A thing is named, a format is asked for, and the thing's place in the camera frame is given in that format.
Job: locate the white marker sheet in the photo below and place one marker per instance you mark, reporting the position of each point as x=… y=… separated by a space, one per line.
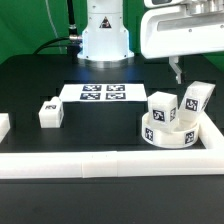
x=103 y=92

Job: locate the white U-shaped fence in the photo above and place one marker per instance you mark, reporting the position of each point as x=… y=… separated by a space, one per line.
x=208 y=160

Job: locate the white round stool seat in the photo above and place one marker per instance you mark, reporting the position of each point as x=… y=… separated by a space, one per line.
x=183 y=136

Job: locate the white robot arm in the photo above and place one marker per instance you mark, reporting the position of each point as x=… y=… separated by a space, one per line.
x=105 y=40

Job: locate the black upright cable connector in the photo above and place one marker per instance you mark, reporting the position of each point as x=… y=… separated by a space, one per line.
x=71 y=18

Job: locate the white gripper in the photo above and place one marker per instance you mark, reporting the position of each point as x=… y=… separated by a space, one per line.
x=172 y=28

